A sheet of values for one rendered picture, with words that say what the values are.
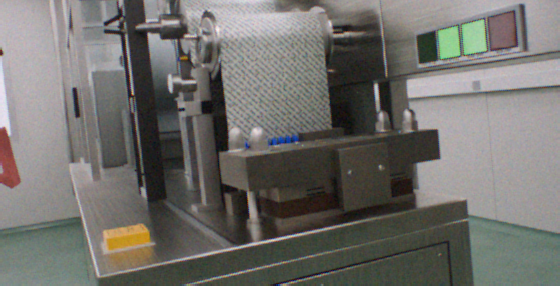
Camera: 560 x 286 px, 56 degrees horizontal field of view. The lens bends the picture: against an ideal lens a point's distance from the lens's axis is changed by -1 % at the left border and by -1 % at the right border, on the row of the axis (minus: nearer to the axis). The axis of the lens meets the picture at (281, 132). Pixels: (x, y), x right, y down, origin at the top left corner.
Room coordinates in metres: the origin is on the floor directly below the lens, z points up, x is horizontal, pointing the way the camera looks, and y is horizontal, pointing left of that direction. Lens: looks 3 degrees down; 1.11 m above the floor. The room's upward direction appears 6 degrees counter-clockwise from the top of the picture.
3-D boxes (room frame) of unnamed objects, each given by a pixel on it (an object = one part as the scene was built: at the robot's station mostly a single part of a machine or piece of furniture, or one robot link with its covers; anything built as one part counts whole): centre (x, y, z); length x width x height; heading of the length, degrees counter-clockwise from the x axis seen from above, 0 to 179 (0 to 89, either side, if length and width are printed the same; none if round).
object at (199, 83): (1.14, 0.18, 1.05); 0.06 x 0.05 x 0.31; 113
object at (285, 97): (1.11, 0.00, 1.11); 0.23 x 0.01 x 0.18; 113
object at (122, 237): (0.89, 0.28, 0.91); 0.07 x 0.07 x 0.02; 23
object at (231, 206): (1.12, -0.01, 0.92); 0.28 x 0.04 x 0.04; 113
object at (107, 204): (2.01, 0.46, 0.88); 2.52 x 0.66 x 0.04; 23
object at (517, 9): (0.89, -0.32, 1.18); 0.25 x 0.01 x 0.07; 23
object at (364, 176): (0.94, -0.14, 0.96); 0.10 x 0.03 x 0.11; 113
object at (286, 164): (1.02, -0.09, 1.00); 0.40 x 0.16 x 0.06; 113
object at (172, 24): (1.35, 0.25, 1.33); 0.06 x 0.06 x 0.06; 23
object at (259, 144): (0.92, 0.04, 1.05); 0.04 x 0.04 x 0.04
